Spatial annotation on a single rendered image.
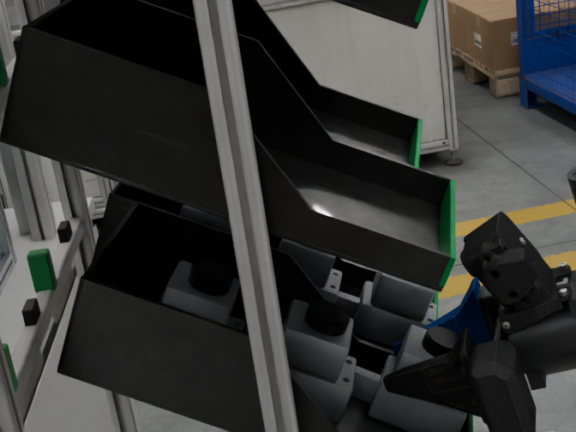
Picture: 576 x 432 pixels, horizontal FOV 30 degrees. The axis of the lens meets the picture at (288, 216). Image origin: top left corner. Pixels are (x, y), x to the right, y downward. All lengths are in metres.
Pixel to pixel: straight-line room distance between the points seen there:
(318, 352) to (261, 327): 0.09
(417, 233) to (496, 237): 0.05
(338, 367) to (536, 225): 3.40
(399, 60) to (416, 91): 0.16
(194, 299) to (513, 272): 0.21
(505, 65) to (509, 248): 4.96
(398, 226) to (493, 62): 4.94
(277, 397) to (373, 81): 3.96
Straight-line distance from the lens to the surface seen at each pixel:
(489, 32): 5.62
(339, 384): 0.74
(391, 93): 4.63
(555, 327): 0.72
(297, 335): 0.72
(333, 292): 0.87
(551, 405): 3.03
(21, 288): 2.02
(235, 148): 0.60
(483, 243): 0.71
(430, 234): 0.71
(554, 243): 3.96
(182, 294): 0.72
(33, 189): 2.19
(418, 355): 0.75
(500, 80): 5.65
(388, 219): 0.71
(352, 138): 0.86
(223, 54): 0.59
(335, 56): 4.53
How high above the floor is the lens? 1.64
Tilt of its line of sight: 22 degrees down
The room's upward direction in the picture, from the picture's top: 8 degrees counter-clockwise
